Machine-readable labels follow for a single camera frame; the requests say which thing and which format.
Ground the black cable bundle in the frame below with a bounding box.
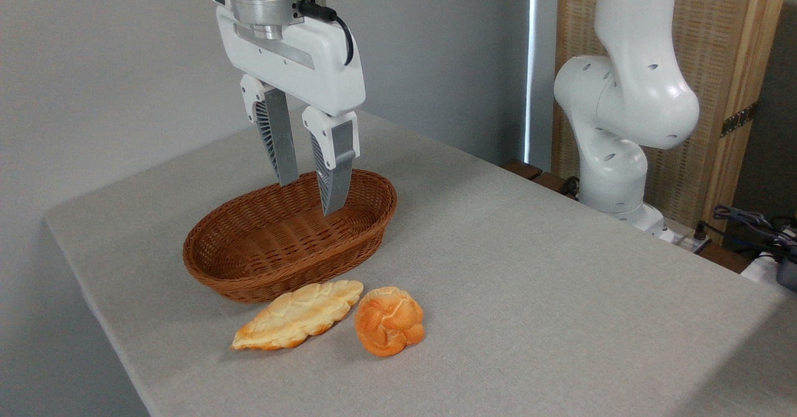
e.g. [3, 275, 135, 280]
[692, 204, 797, 255]

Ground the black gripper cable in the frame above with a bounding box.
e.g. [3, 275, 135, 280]
[294, 0, 355, 67]

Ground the grey tablecloth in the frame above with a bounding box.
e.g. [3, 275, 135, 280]
[44, 109, 797, 417]

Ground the round orange knotted bread roll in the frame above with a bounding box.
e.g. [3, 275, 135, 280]
[354, 286, 427, 358]

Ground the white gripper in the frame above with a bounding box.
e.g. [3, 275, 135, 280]
[207, 0, 366, 217]

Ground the white power strip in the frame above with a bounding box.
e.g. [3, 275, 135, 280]
[659, 219, 712, 254]

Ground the wooden rattan folding screen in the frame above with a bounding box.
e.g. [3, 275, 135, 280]
[552, 0, 792, 244]

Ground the brown wicker oval basket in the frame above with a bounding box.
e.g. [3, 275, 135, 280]
[182, 169, 398, 304]

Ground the long flat braided bread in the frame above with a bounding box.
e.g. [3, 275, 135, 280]
[231, 280, 365, 351]

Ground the dark metal screen hinge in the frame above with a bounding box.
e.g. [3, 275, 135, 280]
[720, 101, 759, 138]

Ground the dark grey box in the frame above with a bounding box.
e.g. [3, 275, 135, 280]
[775, 252, 797, 292]

